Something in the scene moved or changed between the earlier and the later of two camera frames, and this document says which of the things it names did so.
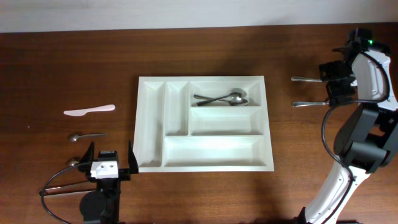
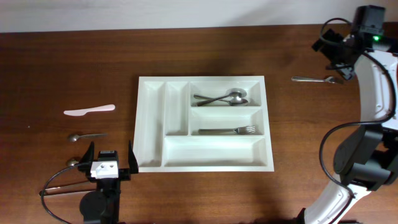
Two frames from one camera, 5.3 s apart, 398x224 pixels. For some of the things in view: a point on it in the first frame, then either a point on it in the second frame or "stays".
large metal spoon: x=236 y=102 stays
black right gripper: x=333 y=91 -> x=326 y=47
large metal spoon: x=236 y=93 stays
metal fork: x=305 y=79 stays
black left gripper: x=125 y=173 stays
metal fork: x=301 y=103 -> x=244 y=129
